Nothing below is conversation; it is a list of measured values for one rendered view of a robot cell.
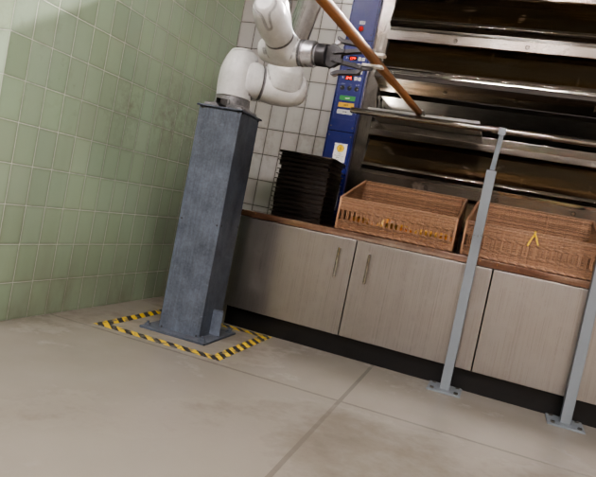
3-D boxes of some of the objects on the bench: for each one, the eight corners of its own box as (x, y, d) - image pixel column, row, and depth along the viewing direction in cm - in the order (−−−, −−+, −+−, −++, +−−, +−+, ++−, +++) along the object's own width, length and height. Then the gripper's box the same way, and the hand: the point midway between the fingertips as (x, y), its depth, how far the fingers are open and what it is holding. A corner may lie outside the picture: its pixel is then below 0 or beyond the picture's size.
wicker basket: (354, 229, 322) (363, 179, 321) (458, 251, 306) (469, 198, 304) (331, 227, 276) (343, 169, 274) (453, 253, 259) (466, 190, 258)
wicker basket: (465, 252, 304) (477, 200, 302) (584, 276, 284) (597, 220, 283) (457, 254, 258) (470, 191, 256) (597, 283, 239) (612, 216, 237)
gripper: (324, 34, 203) (392, 41, 195) (315, 80, 204) (381, 89, 196) (318, 26, 196) (387, 33, 188) (308, 75, 197) (376, 83, 189)
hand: (374, 61), depth 193 cm, fingers closed on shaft, 3 cm apart
